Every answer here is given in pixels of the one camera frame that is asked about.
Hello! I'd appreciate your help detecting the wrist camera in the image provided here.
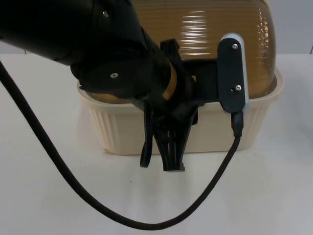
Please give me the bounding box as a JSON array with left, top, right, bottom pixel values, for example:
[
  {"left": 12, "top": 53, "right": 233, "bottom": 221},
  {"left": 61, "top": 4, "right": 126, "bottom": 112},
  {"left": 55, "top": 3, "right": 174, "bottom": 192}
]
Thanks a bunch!
[{"left": 218, "top": 32, "right": 250, "bottom": 114}]

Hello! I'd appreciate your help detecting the black cable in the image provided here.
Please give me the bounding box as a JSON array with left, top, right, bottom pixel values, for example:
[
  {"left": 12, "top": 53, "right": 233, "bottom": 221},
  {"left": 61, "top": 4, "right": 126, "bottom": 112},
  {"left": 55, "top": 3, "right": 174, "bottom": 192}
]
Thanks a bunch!
[{"left": 0, "top": 59, "right": 245, "bottom": 225}]

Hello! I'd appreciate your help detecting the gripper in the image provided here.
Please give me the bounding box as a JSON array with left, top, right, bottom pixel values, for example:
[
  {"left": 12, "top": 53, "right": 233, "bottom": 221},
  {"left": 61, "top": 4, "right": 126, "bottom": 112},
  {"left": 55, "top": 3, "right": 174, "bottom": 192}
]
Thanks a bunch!
[{"left": 132, "top": 38, "right": 221, "bottom": 173}]

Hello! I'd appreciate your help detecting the cream box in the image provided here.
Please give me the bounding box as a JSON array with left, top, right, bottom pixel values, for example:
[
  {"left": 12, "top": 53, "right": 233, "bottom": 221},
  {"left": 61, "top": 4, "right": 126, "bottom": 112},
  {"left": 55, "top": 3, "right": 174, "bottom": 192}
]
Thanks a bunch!
[{"left": 76, "top": 72, "right": 288, "bottom": 156}]

